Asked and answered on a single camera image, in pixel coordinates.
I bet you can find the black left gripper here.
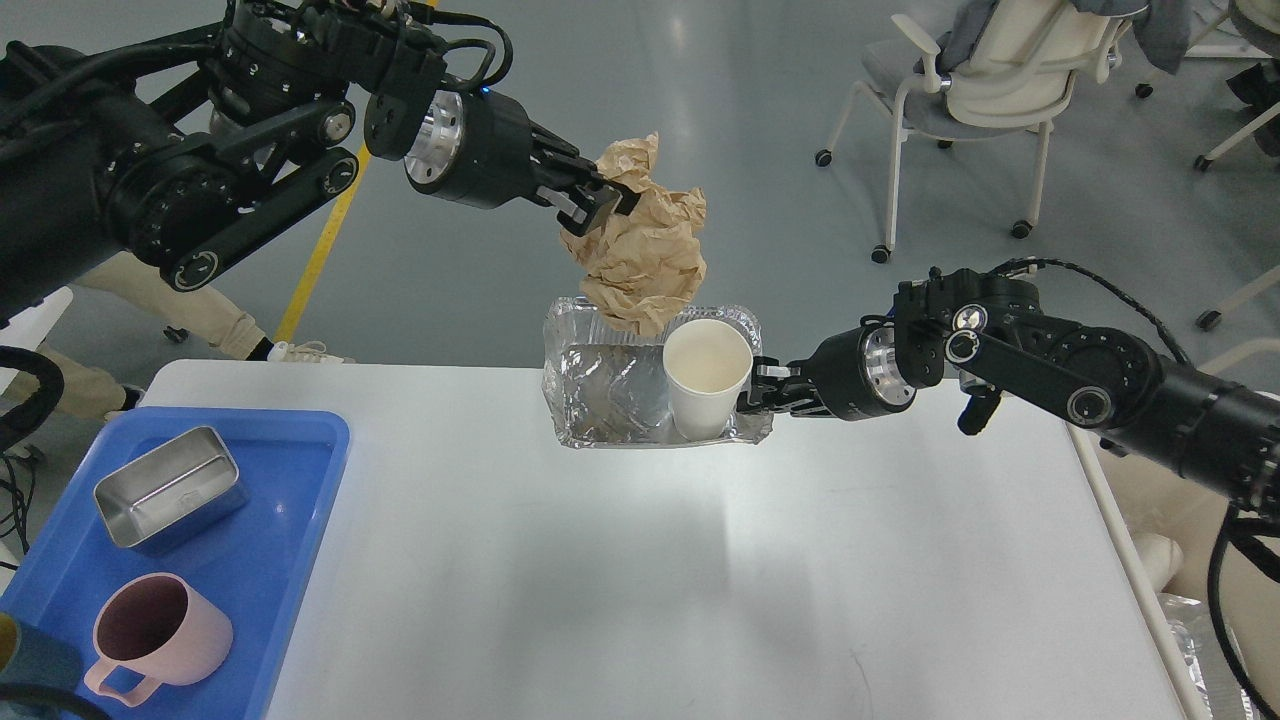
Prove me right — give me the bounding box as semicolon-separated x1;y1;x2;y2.
403;88;640;237

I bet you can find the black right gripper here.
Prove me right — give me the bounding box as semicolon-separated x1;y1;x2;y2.
735;325;916;421

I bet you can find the white paper cup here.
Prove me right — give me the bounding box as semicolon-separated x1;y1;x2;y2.
662;318;753;441

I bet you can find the brown paper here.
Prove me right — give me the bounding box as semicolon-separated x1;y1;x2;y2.
559;133;707;337

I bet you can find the aluminium foil container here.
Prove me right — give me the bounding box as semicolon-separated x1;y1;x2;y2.
541;297;763;448

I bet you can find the stainless steel rectangular tray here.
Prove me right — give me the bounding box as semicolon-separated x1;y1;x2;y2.
93;427;250;557

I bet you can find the pink plastic mug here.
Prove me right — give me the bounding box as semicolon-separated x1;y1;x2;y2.
83;571;234;708

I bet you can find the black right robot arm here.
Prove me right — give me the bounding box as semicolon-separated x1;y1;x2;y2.
736;258;1279;719

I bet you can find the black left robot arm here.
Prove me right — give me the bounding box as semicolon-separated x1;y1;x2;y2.
1;1;639;322

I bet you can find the white sneaker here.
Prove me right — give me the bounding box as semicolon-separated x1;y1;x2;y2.
266;341;355;364

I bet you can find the person in beige trousers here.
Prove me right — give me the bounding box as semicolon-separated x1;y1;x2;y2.
29;250;273;421

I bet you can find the white office chair grey seat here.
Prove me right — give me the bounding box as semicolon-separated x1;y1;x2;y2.
814;1;1147;264

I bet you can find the beige plastic bin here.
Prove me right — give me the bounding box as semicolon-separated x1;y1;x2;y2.
1068;427;1279;708

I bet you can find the white chair base right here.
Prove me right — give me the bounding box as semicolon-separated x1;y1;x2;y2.
1133;0;1280;331

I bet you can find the blue plastic tray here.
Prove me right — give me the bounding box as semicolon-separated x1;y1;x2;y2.
3;407;349;719

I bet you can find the grey jacket on chair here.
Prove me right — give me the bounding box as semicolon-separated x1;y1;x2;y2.
934;1;1190;74

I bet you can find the foil piece in bin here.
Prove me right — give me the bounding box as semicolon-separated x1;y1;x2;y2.
1158;593;1262;719

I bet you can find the white side table left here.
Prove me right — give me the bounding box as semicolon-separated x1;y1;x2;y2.
1;287;74;356

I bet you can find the teal object bottom left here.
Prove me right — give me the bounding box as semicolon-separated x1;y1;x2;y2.
1;612;84;691

